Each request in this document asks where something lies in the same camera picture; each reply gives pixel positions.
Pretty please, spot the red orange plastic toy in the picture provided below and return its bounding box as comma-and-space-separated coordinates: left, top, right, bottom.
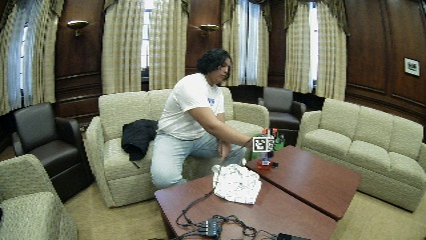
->
255, 158, 273, 171

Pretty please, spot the white marker cube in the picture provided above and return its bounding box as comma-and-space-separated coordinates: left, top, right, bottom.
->
251, 135, 275, 153

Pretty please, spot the green bottle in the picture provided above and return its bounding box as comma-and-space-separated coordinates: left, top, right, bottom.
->
271, 132, 286, 153

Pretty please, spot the white crumpled cloth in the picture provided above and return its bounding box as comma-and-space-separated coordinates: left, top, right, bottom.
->
210, 163, 263, 205

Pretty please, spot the small black leather armchair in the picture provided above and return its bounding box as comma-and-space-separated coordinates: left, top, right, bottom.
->
257, 86, 307, 132

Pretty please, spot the the person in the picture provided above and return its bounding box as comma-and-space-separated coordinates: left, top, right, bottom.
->
149, 48, 255, 190

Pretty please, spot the black jacket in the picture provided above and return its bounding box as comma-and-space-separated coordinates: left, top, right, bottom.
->
120, 118, 160, 169

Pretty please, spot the beige three-seat sofa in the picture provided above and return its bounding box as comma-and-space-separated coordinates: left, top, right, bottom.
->
295, 97, 426, 213
84, 87, 271, 209

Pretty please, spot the flat black device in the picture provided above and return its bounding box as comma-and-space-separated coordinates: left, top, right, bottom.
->
275, 232, 311, 240

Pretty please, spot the beige plaid curtain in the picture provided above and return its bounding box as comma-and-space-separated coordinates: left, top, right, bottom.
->
0, 0, 66, 116
283, 0, 313, 95
221, 0, 271, 88
101, 0, 146, 96
315, 0, 349, 102
148, 0, 190, 91

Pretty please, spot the white sheer curtain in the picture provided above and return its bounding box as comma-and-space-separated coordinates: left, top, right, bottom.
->
237, 0, 262, 86

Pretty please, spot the large black leather armchair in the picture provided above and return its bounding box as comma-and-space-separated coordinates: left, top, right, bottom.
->
10, 102, 96, 203

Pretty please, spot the beige upholstered armchair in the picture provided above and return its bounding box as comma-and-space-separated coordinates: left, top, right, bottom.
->
0, 153, 80, 240

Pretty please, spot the long black cable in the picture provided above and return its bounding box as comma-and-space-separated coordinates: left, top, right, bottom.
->
174, 189, 215, 231

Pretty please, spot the tangled black cable bundle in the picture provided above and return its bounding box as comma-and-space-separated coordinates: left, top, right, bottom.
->
211, 214, 278, 240

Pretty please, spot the black cable hub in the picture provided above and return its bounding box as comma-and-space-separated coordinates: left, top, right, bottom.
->
197, 218, 222, 239

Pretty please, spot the brass wall sconce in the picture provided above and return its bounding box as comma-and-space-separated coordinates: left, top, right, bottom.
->
197, 23, 221, 36
65, 19, 90, 37

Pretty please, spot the framed wall picture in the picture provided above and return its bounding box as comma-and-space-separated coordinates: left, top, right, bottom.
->
402, 57, 422, 78

